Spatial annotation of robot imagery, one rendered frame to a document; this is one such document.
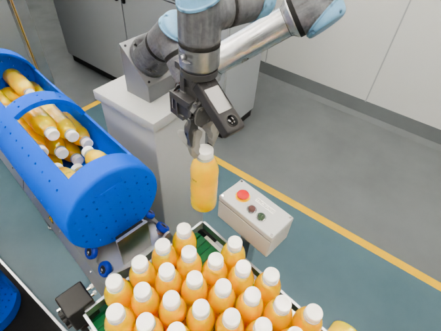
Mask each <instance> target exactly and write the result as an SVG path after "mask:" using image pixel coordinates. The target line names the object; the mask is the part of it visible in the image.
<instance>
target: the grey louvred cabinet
mask: <svg viewBox="0 0 441 331"><path fill-rule="evenodd" d="M53 1H54V5H55V9H56V12H57V15H58V19H59V22H60V26H61V28H62V33H63V35H64V39H65V42H66V46H67V49H68V52H69V53H70V54H71V55H73V59H74V60H75V61H76V62H78V63H80V64H82V65H84V66H86V67H88V68H90V69H92V70H94V71H96V72H98V73H99V74H101V75H103V76H105V77H107V78H109V79H110V80H112V81H113V80H115V79H117V78H119V77H121V76H124V75H125V74H124V69H123V63H122V58H121V51H120V47H119V44H120V43H121V42H124V41H126V40H128V39H131V38H134V37H136V36H138V35H141V34H144V33H146V32H149V31H150V30H151V29H152V27H153V26H154V25H155V24H156V22H157V21H158V20H159V18H160V17H161V16H163V15H164V14H165V13H166V12H167V11H169V10H176V9H177V8H176V5H175V0H53ZM252 23H253V22H252ZM252 23H246V24H242V25H239V26H235V27H233V28H228V29H226V30H222V31H221V41H223V40H224V39H226V38H227V37H230V36H231V35H233V34H235V33H236V32H238V31H240V30H242V29H243V28H245V27H246V26H248V25H250V24H252ZM261 55H262V53H260V54H258V55H257V56H254V57H253V58H250V59H249V60H247V61H245V62H243V63H241V64H240V65H238V66H236V67H234V68H232V69H231V70H229V71H227V72H225V73H223V74H222V76H221V79H220V81H218V83H219V85H220V86H221V88H222V90H223V91H224V93H225V94H226V96H227V97H228V99H229V101H230V102H231V104H232V106H233V107H234V108H235V110H236V112H237V113H238V115H239V116H240V118H241V120H242V121H244V120H245V119H246V118H248V117H249V116H250V115H251V109H252V108H253V105H254V101H255V93H256V88H257V80H258V75H259V67H260V63H261Z"/></svg>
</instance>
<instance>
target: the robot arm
mask: <svg viewBox="0 0 441 331"><path fill-rule="evenodd" d="M175 5H176V8H177V9H176V10H169V11H167V12H166V13H165V14H164V15H163V16H161V17H160V18H159V20H158V21H157V22H156V24H155V25H154V26H153V27H152V29H151V30H150V31H149V32H148V33H144V34H142V35H139V36H138V37H136V39H135V40H134V41H133V42H132V43H131V47H130V55H131V59H132V61H133V63H134V65H135V66H136V67H137V68H138V70H140V71H141V72H142V73H143V74H145V75H147V76H150V77H160V76H162V75H164V74H165V73H166V72H168V70H169V71H170V73H171V75H172V77H173V79H174V81H175V83H176V84H175V88H174V89H171V90H169V98H170V109H171V112H172V113H174V115H176V116H177V117H178V118H180V119H181V120H182V121H184V120H187V122H186V123H185V125H184V130H182V129H179V131H178V137H179V138H180V140H181V141H182V142H183V143H184V144H185V145H186V146H187V147H188V151H189V153H190V155H191V157H193V158H194V159H196V158H197V157H198V156H199V155H200V152H199V150H200V139H201V137H202V134H203V131H201V130H200V129H198V127H201V128H202V129H203V130H204V131H205V132H206V133H207V136H208V143H207V144H210V145H211V146H212V147H213V146H214V144H215V142H216V140H217V137H218V136H219V133H220V134H221V136H222V137H223V138H227V137H229V136H231V135H233V134H235V133H237V132H238V131H240V130H242V129H243V128H244V126H245V125H244V123H243V121H242V119H241V118H240V116H239V115H238V113H237V112H236V110H235V108H234V107H233V106H232V104H231V102H230V101H229V99H228V97H227V96H226V94H225V93H224V91H223V90H222V88H221V86H220V85H219V83H218V81H220V80H221V76H222V74H223V73H225V72H227V71H229V70H231V69H232V68H234V67H236V66H238V65H240V64H241V63H243V62H245V61H247V60H249V59H250V58H253V57H254V56H257V55H258V54H260V53H262V52H264V51H265V50H267V49H269V48H271V47H273V46H275V45H277V44H279V43H281V42H282V41H284V40H286V39H288V38H290V37H291V36H296V37H300V38H301V37H303V36H305V35H306V36H307V37H308V38H309V39H311V38H313V37H315V36H317V35H318V34H320V33H322V32H323V31H325V30H326V29H328V28H329V27H330V26H332V25H333V24H334V23H336V22H337V21H338V20H340V19H341V18H342V17H343V16H344V14H345V12H346V5H345V2H344V0H283V1H282V5H281V6H280V7H279V8H277V9H276V10H274V11H273V9H274V7H275V5H276V0H175ZM252 22H253V23H252ZM246 23H252V24H250V25H248V26H246V27H245V28H243V29H242V30H240V31H238V32H236V33H235V34H233V35H231V36H230V37H227V38H226V39H224V40H223V41H221V32H222V30H226V29H228V28H233V27H235V26H239V25H242V24H246ZM177 89H178V90H177ZM176 90H177V91H176ZM172 100H173V105H172Z"/></svg>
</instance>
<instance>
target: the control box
mask: <svg viewBox="0 0 441 331"><path fill-rule="evenodd" d="M239 190H246V191H247V192H248V193H249V198H248V199H245V200H242V199H239V198H238V196H237V192H238V191H239ZM262 202H263V203H262ZM260 203H261V204H260ZM264 204H265V205H264ZM250 205H253V206H255V208H256V210H255V211H254V212H250V211H249V210H248V207H249V206H250ZM263 205H264V206H263ZM265 207H266V208H265ZM269 207H270V209H271V210H269ZM272 210H273V211H274V212H273V211H272ZM271 211H272V212H271ZM260 212H262V213H264V214H265V218H264V219H263V220H260V219H258V217H257V215H258V213H260ZM218 216H219V217H220V218H221V219H222V220H223V221H224V222H226V223H227V224H228V225H229V226H231V227H232V228H233V229H234V230H235V231H236V232H237V233H238V234H240V235H241V236H242V237H243V238H245V239H246V240H247V241H248V242H249V243H250V244H251V245H252V246H254V247H255V248H256V249H257V250H258V251H260V252H261V253H262V254H263V255H264V256H265V257H267V256H268V255H269V254H270V253H271V252H272V251H273V250H274V249H275V248H276V247H277V246H278V245H279V244H280V243H281V242H282V241H283V240H284V239H285V238H286V237H287V234H288V232H289V229H290V226H291V223H292V222H293V217H292V216H290V214H288V213H286V212H285V211H284V210H283V209H281V208H280V207H278V206H277V205H276V204H275V203H273V202H272V201H270V200H269V199H268V198H267V197H265V196H263V195H262V194H261V193H260V192H258V191H257V190H255V189H254V188H253V187H252V186H250V185H249V184H247V183H246V182H245V181H244V180H242V179H241V180H240V181H238V182H237V183H236V184H235V185H233V186H232V187H230V188H229V189H228V190H226V191H225V192H223V193H222V194H221V195H220V196H219V209H218Z"/></svg>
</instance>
